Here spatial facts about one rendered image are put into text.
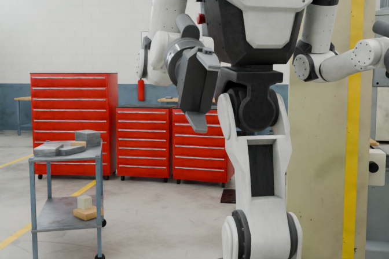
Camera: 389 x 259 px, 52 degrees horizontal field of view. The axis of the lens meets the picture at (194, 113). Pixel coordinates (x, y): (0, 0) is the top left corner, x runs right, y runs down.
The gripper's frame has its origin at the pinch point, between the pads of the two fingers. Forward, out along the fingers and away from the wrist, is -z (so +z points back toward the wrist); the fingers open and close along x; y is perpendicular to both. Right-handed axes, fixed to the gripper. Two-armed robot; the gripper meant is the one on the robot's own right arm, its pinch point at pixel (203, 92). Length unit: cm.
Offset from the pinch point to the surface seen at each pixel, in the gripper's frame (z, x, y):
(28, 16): 1002, -249, -194
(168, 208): 280, -251, 69
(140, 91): 833, -349, 87
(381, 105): 596, -232, 546
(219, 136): 361, -203, 136
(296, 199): 104, -99, 94
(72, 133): 431, -252, -42
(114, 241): 209, -231, 9
